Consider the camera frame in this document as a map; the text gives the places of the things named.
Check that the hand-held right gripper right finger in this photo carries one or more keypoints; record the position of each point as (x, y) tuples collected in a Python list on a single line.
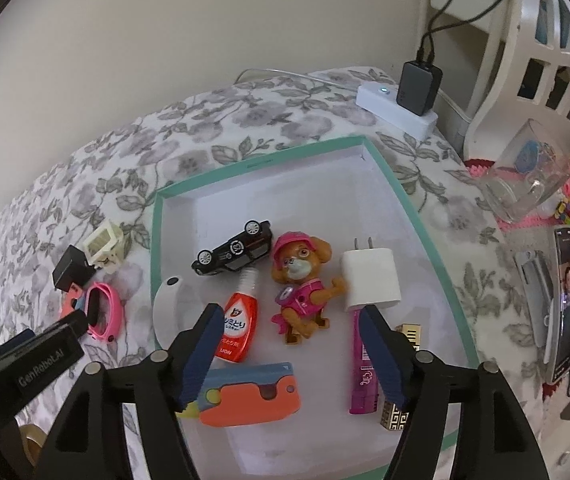
[(385, 360)]

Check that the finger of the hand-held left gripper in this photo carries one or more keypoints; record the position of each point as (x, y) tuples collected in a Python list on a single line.
[(12, 344), (62, 324)]

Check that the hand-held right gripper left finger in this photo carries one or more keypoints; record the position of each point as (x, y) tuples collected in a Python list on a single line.
[(197, 360)]

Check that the orange blue toy knife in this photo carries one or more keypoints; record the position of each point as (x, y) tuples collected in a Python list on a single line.
[(255, 400), (71, 305)]

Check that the magenta tube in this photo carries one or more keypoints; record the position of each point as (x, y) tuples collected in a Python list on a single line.
[(362, 380)]

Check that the red stain remover bottle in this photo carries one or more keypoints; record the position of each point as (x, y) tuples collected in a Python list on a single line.
[(237, 330)]

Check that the white round case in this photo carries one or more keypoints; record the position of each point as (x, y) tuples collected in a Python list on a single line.
[(170, 310)]

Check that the pink dog figure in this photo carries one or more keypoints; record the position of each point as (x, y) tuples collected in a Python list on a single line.
[(300, 300)]

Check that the teal shallow box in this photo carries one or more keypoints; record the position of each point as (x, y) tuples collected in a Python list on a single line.
[(315, 200)]

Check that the gold patterned lighter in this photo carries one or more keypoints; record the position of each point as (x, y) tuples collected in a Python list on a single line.
[(392, 415)]

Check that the black power adapter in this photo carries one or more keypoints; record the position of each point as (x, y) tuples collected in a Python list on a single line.
[(72, 267)]

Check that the tape roll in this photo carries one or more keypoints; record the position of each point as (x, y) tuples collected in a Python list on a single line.
[(30, 442)]

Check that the white charger plug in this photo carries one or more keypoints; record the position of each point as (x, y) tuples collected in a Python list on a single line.
[(370, 275)]

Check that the cream plastic toy piece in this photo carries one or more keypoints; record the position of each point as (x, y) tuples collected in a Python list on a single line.
[(102, 242)]

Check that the black toy car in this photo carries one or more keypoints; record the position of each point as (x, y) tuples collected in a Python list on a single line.
[(235, 252)]

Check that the silver metal holder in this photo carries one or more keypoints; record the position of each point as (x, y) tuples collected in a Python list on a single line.
[(535, 300)]

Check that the floral printed blanket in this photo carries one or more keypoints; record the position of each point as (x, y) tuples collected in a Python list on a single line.
[(115, 160)]

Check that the packaged item with photo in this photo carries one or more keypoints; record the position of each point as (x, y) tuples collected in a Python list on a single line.
[(567, 310)]

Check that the clear glass cup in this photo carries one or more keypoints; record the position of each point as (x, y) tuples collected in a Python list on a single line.
[(530, 180)]

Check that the white power strip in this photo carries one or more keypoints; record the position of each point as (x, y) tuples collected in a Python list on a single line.
[(390, 110)]

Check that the black plugged charger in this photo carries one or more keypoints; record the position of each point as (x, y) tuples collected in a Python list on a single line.
[(417, 87)]

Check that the white plastic rack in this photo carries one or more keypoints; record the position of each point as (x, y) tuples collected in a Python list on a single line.
[(515, 50)]

